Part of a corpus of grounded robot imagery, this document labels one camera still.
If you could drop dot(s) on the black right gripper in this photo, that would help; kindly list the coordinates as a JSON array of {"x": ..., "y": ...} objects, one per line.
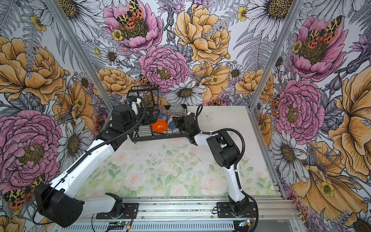
[{"x": 178, "y": 120}]

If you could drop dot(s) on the left aluminium corner post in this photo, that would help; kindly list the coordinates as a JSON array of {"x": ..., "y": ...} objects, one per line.
[{"x": 73, "y": 40}]

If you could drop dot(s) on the blue floral ceramic bowl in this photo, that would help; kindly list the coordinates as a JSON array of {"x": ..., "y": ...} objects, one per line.
[{"x": 162, "y": 116}]

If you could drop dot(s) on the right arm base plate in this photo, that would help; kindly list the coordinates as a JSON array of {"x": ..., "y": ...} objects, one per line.
[{"x": 224, "y": 210}]

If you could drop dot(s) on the white brown lattice bowl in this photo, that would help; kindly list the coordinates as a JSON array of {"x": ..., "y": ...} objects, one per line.
[{"x": 175, "y": 114}]

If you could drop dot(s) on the orange plastic bowl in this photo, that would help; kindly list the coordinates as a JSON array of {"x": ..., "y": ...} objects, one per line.
[{"x": 160, "y": 126}]

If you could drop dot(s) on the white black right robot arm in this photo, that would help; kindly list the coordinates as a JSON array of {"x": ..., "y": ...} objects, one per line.
[{"x": 227, "y": 147}]

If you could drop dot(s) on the red patterned ceramic bowl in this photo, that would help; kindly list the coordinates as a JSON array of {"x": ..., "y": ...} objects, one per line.
[{"x": 163, "y": 109}]

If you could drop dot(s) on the dark blue patterned bowl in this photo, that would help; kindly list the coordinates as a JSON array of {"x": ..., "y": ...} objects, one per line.
[{"x": 172, "y": 124}]

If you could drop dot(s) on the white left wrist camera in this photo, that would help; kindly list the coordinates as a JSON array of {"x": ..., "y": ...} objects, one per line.
[{"x": 135, "y": 104}]

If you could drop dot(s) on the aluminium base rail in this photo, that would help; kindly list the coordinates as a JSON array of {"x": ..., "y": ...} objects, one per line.
[{"x": 194, "y": 215}]

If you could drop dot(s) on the right aluminium corner post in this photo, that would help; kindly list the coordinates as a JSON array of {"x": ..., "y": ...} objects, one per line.
[{"x": 288, "y": 25}]

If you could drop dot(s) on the black wire dish rack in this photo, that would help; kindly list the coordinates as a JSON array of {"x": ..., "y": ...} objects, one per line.
[{"x": 151, "y": 98}]

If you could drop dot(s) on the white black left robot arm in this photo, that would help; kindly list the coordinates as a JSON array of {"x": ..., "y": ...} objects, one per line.
[{"x": 57, "y": 200}]

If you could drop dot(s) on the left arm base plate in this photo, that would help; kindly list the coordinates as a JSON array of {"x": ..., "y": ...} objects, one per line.
[{"x": 127, "y": 210}]

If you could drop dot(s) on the aluminium corner post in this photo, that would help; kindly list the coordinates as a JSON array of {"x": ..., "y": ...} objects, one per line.
[
  {"x": 288, "y": 25},
  {"x": 73, "y": 40}
]

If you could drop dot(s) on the green patterned ceramic bowl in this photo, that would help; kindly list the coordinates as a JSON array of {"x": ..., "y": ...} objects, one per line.
[{"x": 176, "y": 107}]

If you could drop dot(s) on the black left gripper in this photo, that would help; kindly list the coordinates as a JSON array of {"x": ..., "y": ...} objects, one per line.
[{"x": 152, "y": 119}]

